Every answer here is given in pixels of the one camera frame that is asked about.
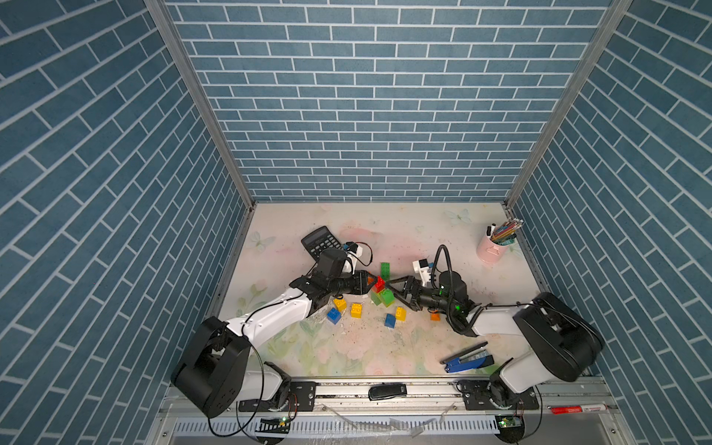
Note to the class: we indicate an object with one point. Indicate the black usb dongle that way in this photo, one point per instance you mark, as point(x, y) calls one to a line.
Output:
point(387, 391)

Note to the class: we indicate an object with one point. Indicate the yellow lego brick right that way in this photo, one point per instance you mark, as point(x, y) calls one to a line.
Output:
point(400, 314)

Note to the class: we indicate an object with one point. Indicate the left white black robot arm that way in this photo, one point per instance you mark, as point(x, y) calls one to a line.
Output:
point(213, 369)

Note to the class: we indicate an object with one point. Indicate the yellow lego brick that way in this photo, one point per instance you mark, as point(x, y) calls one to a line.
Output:
point(400, 314)
point(340, 304)
point(356, 310)

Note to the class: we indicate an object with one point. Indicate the pink pencil cup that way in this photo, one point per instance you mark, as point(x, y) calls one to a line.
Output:
point(490, 252)

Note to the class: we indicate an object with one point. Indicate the red square lego brick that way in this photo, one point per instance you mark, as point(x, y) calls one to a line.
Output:
point(380, 285)

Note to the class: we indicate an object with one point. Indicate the blue lego brick centre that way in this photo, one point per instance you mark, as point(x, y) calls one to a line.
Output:
point(390, 321)

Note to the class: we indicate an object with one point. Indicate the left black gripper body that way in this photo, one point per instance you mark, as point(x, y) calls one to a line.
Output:
point(345, 284)

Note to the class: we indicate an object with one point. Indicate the yellow lego brick middle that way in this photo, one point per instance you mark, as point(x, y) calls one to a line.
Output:
point(356, 310)

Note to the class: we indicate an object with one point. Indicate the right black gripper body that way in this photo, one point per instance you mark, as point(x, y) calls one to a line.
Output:
point(429, 299)

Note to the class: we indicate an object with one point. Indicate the blue black stapler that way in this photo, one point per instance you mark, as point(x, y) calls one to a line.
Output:
point(475, 357)

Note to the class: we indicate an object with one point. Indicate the red marker pen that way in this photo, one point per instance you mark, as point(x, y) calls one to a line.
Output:
point(582, 408)

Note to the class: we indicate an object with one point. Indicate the blue lego brick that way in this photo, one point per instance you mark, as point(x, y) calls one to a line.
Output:
point(390, 321)
point(334, 315)

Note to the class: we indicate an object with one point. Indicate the dark green long lego brick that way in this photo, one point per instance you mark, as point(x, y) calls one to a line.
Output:
point(385, 271)

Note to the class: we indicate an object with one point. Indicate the blue lego brick left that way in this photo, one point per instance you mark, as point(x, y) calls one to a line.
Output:
point(334, 315)

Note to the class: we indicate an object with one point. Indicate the coloured pencils bundle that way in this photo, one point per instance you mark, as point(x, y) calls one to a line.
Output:
point(505, 233)

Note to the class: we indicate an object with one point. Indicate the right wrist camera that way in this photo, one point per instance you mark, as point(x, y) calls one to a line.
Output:
point(424, 269)

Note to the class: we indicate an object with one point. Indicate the yellow lego brick left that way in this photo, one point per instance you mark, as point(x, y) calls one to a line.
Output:
point(340, 304)

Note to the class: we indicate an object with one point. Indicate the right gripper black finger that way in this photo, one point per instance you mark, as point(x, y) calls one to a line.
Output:
point(398, 285)
point(408, 301)

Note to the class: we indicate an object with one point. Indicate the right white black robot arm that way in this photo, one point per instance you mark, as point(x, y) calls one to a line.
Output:
point(561, 344)

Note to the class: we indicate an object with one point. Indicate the black desk calculator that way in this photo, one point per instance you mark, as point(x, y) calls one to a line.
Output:
point(319, 240)

